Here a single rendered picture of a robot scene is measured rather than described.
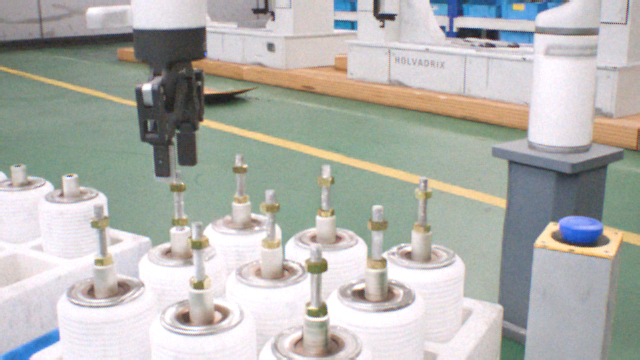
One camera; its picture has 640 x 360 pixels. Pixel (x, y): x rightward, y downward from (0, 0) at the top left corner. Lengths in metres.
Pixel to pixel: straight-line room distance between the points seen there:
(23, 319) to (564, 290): 0.65
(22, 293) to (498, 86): 2.39
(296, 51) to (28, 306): 3.31
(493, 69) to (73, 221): 2.27
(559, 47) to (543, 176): 0.19
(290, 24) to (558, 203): 3.16
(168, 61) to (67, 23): 6.62
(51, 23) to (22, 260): 6.25
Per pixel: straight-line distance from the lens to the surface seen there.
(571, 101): 1.12
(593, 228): 0.71
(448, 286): 0.80
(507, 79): 3.05
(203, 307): 0.67
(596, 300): 0.70
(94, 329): 0.73
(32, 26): 7.26
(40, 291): 1.01
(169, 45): 0.75
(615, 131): 2.72
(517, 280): 1.20
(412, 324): 0.70
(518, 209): 1.16
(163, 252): 0.85
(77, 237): 1.08
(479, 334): 0.82
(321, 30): 4.27
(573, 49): 1.12
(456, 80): 3.21
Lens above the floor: 0.54
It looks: 16 degrees down
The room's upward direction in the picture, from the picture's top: straight up
